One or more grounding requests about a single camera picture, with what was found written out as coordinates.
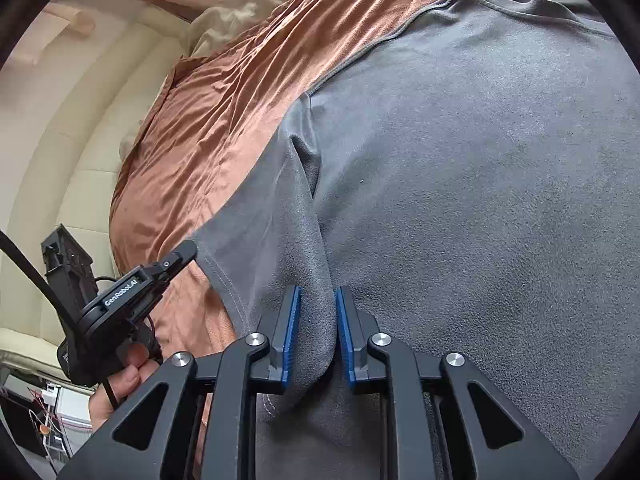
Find grey fleece garment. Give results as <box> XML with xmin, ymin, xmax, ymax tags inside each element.
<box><xmin>192</xmin><ymin>0</ymin><xmax>640</xmax><ymax>480</ymax></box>

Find olive quilt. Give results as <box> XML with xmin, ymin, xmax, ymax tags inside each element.
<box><xmin>117</xmin><ymin>0</ymin><xmax>326</xmax><ymax>161</ymax></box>

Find cream padded headboard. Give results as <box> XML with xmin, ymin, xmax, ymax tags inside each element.
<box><xmin>0</xmin><ymin>0</ymin><xmax>187</xmax><ymax>361</ymax></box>

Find white storage box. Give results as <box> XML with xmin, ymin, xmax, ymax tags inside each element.
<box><xmin>45</xmin><ymin>382</ymin><xmax>93</xmax><ymax>456</ymax></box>

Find person's left hand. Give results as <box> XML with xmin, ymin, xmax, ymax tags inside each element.
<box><xmin>90</xmin><ymin>342</ymin><xmax>162</xmax><ymax>433</ymax></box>

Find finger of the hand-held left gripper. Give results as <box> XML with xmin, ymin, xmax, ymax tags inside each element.
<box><xmin>159</xmin><ymin>239</ymin><xmax>199</xmax><ymax>282</ymax></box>

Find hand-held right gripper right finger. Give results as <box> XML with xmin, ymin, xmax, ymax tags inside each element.
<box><xmin>335</xmin><ymin>286</ymin><xmax>581</xmax><ymax>480</ymax></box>

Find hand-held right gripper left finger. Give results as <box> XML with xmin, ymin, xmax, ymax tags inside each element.
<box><xmin>57</xmin><ymin>285</ymin><xmax>303</xmax><ymax>480</ymax></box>

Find brown fleece blanket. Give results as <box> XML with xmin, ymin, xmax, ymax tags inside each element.
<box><xmin>109</xmin><ymin>0</ymin><xmax>556</xmax><ymax>461</ymax></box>

